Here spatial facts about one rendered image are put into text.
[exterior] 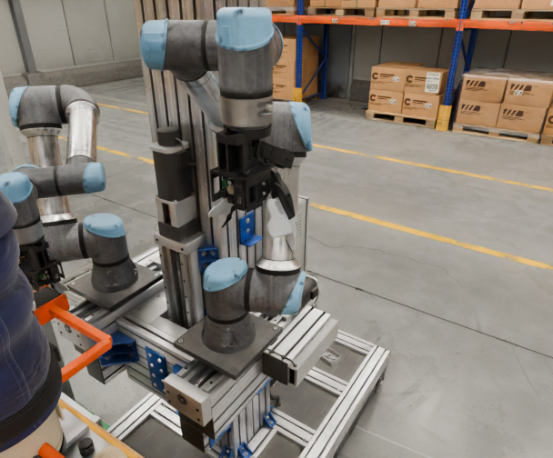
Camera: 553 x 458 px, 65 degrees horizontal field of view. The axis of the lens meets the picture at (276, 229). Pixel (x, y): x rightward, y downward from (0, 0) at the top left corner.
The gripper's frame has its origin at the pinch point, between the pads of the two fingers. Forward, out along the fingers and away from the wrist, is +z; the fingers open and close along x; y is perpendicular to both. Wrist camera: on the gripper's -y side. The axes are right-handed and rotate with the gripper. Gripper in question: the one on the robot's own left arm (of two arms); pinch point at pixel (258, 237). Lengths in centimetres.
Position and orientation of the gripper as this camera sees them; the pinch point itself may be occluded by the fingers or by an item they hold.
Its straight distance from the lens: 75.3
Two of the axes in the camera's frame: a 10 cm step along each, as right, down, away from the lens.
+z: 0.0, 8.8, 4.7
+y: -5.6, 3.9, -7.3
